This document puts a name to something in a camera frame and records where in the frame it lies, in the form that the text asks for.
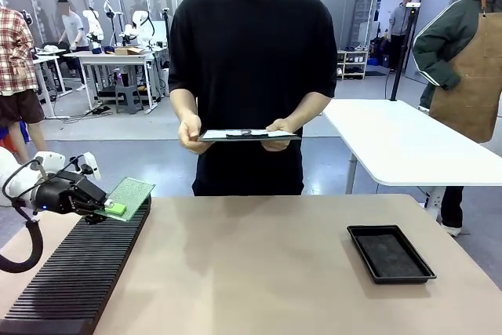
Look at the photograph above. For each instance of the person's left forearm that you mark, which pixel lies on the person's left forearm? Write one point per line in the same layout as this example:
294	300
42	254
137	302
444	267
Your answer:
308	109

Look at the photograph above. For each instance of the green perforated PCB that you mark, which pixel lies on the green perforated PCB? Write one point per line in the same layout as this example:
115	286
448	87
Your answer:
131	195

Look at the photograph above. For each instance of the cardboard box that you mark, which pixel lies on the cardboard box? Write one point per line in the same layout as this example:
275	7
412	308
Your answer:
129	51

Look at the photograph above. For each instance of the person in grey hoodie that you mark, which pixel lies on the person in grey hoodie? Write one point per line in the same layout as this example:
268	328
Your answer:
400	25

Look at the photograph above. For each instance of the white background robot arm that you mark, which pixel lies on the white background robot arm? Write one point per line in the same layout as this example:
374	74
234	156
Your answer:
139	29

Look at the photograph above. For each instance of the person's right forearm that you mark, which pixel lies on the person's right forearm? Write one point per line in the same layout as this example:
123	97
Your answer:
184	103

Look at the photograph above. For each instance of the person in white t-shirt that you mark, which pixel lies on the person in white t-shirt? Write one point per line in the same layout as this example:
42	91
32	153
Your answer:
72	37

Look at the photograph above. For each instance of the person's right hand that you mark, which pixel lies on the person's right hand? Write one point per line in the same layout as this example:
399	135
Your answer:
193	134

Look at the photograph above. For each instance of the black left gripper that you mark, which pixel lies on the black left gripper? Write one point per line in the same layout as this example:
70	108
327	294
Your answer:
64	193

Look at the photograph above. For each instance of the person's left hand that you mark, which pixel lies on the person's left hand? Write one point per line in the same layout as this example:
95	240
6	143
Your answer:
280	135

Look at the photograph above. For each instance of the black clipboard with paper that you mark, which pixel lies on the black clipboard with paper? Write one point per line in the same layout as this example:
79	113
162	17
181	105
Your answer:
248	135

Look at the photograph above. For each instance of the person in brown apron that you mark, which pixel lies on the person in brown apron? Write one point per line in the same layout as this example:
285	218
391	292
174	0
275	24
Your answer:
463	72

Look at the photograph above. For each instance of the black plastic tray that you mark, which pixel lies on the black plastic tray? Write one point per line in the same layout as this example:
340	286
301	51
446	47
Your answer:
391	253

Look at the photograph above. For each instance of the white background workbench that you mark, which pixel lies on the white background workbench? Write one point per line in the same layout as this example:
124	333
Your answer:
117	72

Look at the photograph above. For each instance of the black camera stand pole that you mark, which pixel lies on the black camera stand pole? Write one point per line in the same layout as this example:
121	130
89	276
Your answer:
402	52

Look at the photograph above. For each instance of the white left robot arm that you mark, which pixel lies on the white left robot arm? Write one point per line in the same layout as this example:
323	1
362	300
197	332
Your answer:
9	184

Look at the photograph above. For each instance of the grey plastic stool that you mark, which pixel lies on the grey plastic stool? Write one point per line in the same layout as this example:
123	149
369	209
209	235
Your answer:
128	99

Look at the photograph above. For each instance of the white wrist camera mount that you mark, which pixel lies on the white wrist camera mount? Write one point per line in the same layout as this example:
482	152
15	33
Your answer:
84	165

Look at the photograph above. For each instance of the person in black t-shirt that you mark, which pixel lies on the person in black t-shirt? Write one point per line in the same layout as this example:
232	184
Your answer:
251	76

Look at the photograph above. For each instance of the person in plaid shirt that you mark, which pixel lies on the person in plaid shirt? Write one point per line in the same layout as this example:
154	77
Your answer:
17	76

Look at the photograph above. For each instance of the white shoe shelf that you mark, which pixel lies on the white shoe shelf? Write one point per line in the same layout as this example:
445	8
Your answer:
352	64

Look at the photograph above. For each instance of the white side table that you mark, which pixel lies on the white side table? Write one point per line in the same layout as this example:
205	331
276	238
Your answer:
408	143

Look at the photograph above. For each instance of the black slotted PCB rack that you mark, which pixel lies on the black slotted PCB rack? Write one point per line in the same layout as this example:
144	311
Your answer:
78	268

